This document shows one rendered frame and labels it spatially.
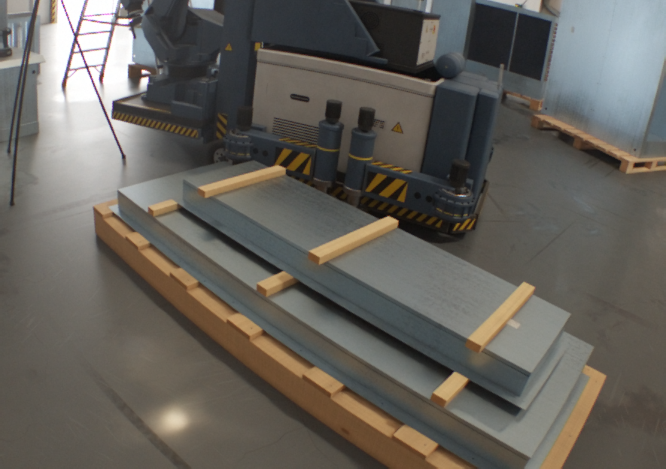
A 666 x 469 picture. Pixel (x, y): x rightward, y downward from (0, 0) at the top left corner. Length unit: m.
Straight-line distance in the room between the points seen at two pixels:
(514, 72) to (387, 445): 6.98
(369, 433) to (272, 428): 0.31
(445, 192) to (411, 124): 0.42
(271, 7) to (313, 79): 0.52
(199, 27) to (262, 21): 0.73
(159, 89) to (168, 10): 0.57
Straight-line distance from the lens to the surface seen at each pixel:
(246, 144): 2.94
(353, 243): 1.87
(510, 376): 1.57
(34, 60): 4.28
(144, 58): 6.25
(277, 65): 3.02
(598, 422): 2.12
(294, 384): 1.72
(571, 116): 6.74
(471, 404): 1.55
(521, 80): 8.02
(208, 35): 3.76
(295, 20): 3.03
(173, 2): 3.63
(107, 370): 1.88
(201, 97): 3.31
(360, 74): 2.82
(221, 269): 1.96
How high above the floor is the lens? 1.28
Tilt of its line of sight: 26 degrees down
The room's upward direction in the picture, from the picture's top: 8 degrees clockwise
